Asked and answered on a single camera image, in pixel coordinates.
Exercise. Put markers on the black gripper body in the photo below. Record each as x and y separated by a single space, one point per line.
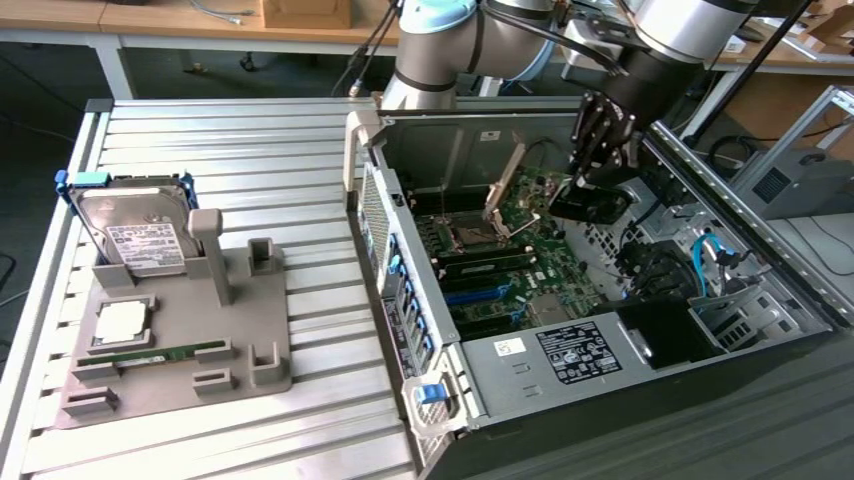
650 80

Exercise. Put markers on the green graphics card black fan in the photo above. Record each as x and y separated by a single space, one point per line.
587 205

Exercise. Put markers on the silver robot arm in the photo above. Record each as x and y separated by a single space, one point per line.
440 50

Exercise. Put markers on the black stand pole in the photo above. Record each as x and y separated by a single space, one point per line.
734 85

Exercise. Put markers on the white box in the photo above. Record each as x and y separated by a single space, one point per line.
734 46

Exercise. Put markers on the open metal PC case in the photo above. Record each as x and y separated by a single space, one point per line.
467 145

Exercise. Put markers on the metal socket cover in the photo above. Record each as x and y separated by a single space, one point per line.
527 225

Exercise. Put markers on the black monitor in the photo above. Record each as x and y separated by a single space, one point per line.
780 6

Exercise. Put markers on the CPU socket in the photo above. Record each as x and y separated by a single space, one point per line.
475 232

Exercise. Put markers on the green motherboard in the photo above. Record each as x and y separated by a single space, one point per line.
554 270

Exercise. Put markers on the grey computer tower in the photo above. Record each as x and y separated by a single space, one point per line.
800 185

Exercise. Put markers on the brown cardboard box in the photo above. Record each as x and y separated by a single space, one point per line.
300 12
834 25

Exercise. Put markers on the black RAM stick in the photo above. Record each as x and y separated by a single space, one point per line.
483 266

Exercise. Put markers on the silver chipset heat sink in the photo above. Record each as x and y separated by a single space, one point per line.
552 308

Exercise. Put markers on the grey power supply unit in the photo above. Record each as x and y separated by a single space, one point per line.
574 355

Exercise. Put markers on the blue case latch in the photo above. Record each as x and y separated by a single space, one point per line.
429 392

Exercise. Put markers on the hard disk blue caddy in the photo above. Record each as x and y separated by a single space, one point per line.
133 225

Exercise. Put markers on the grey plastic parts rack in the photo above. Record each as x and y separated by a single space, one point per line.
173 320

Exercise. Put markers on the green RAM stick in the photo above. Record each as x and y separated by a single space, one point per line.
156 356

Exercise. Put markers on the silver CPU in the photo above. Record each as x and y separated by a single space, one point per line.
121 322

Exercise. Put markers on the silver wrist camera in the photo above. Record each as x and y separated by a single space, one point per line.
590 42

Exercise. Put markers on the aluminium profile frame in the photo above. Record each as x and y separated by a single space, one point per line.
834 95

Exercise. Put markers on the wooden desk white frame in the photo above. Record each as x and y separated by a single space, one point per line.
834 60
53 20

